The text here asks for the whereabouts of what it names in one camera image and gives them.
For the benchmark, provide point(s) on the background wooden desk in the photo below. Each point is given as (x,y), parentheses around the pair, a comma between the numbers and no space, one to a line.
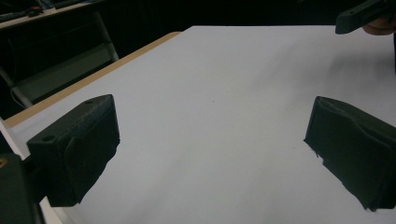
(15,21)

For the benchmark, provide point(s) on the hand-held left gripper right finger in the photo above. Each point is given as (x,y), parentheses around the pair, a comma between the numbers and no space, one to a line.
(351,149)

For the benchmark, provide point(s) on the grey metal stand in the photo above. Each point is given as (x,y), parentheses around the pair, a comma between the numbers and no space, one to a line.
(62,73)

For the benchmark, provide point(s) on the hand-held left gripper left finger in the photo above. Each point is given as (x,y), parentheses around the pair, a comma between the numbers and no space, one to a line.
(74,149)

